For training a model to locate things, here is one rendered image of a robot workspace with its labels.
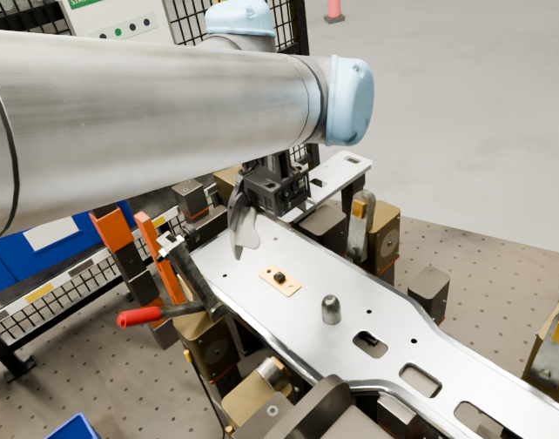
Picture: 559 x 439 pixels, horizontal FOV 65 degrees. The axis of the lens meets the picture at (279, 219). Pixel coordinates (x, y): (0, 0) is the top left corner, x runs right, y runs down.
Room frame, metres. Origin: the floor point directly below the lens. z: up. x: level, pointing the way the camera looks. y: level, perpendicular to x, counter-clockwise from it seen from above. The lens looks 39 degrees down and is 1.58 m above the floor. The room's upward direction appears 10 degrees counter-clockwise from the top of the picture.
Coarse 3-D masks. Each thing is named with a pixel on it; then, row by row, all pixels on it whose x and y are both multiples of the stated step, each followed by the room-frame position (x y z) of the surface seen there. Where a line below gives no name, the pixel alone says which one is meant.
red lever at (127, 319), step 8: (176, 304) 0.44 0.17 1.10; (184, 304) 0.45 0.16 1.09; (192, 304) 0.45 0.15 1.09; (200, 304) 0.45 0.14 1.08; (128, 312) 0.40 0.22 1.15; (136, 312) 0.40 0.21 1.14; (144, 312) 0.41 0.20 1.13; (152, 312) 0.41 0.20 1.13; (160, 312) 0.42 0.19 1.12; (168, 312) 0.42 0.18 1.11; (176, 312) 0.43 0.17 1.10; (184, 312) 0.43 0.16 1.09; (192, 312) 0.44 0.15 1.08; (120, 320) 0.39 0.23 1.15; (128, 320) 0.39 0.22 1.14; (136, 320) 0.39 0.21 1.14; (144, 320) 0.40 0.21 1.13; (152, 320) 0.40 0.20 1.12
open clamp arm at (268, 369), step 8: (264, 360) 0.32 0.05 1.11; (272, 360) 0.32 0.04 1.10; (256, 368) 0.31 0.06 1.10; (264, 368) 0.31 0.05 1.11; (272, 368) 0.30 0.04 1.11; (280, 368) 0.31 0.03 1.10; (264, 376) 0.30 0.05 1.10; (272, 376) 0.30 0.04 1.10; (280, 376) 0.30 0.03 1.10; (288, 376) 0.31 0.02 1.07; (272, 384) 0.29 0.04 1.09; (280, 384) 0.30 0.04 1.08; (296, 392) 0.31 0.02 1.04; (296, 400) 0.31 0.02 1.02
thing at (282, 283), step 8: (272, 264) 0.59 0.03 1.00; (264, 272) 0.57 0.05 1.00; (272, 272) 0.57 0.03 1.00; (280, 272) 0.56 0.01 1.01; (272, 280) 0.55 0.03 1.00; (280, 280) 0.54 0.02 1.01; (288, 280) 0.54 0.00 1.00; (296, 280) 0.54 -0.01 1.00; (280, 288) 0.52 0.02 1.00; (288, 288) 0.52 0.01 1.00; (296, 288) 0.52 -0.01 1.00; (288, 296) 0.51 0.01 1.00
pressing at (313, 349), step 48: (288, 240) 0.65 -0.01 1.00; (240, 288) 0.54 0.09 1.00; (336, 288) 0.50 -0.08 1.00; (384, 288) 0.49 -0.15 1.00; (288, 336) 0.42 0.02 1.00; (336, 336) 0.41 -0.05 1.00; (384, 336) 0.39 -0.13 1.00; (432, 336) 0.38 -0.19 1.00; (384, 384) 0.31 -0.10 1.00; (480, 384) 0.29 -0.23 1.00; (528, 384) 0.28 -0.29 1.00; (528, 432) 0.22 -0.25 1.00
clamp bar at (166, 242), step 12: (192, 228) 0.47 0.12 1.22; (156, 240) 0.46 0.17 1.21; (168, 240) 0.45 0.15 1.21; (180, 240) 0.45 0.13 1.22; (192, 240) 0.46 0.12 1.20; (168, 252) 0.43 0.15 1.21; (180, 252) 0.44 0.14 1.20; (180, 264) 0.44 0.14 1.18; (192, 264) 0.45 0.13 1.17; (180, 276) 0.46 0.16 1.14; (192, 276) 0.44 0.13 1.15; (192, 288) 0.44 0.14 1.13; (204, 288) 0.45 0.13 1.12; (204, 300) 0.44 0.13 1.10; (216, 300) 0.45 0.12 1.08
